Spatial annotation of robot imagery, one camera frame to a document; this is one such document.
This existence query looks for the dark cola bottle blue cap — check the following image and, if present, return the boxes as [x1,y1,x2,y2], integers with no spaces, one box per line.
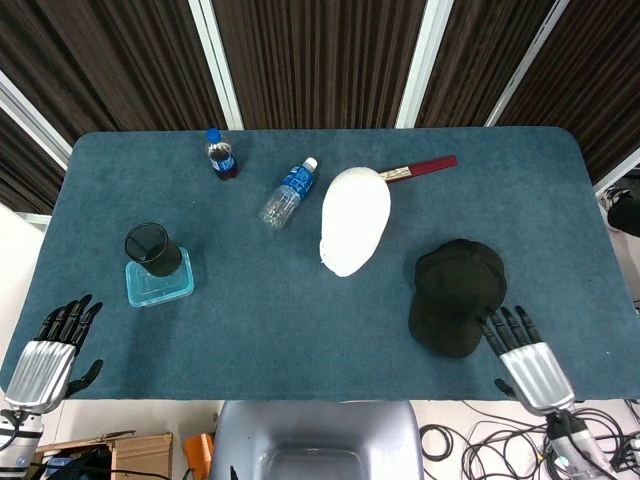
[205,127,239,182]

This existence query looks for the grey robot torso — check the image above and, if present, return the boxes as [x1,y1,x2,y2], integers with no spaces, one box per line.
[208,399,425,480]

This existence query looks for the black white object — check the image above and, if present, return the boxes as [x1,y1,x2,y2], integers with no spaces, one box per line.
[599,169,640,236]

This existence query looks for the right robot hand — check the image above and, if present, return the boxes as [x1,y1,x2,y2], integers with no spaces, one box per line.
[479,305,577,416]

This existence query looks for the brown cardboard box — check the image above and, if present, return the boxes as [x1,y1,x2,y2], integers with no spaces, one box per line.
[34,430,174,480]

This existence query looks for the blue table mat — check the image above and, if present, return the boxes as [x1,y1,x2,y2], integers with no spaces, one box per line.
[0,126,640,404]

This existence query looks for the clear empty water bottle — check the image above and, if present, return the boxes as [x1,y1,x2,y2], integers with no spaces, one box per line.
[258,156,320,232]

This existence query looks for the dark red folding fan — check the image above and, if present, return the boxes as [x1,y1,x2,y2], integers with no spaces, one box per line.
[378,155,459,183]

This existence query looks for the black mesh pen cup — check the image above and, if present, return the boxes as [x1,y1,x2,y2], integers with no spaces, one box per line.
[124,222,184,278]

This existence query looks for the black baseball cap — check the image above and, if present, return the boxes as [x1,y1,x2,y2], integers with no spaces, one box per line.
[408,238,507,359]

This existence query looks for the clear blue plastic container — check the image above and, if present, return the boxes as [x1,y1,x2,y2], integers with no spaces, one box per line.
[124,246,196,309]

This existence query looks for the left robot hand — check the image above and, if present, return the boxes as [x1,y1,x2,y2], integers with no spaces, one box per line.
[3,293,105,414]

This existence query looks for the black floor cables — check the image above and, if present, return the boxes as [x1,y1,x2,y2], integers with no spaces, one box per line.
[418,397,640,480]

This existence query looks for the orange object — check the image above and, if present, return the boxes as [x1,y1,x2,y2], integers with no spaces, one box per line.
[183,433,215,480]

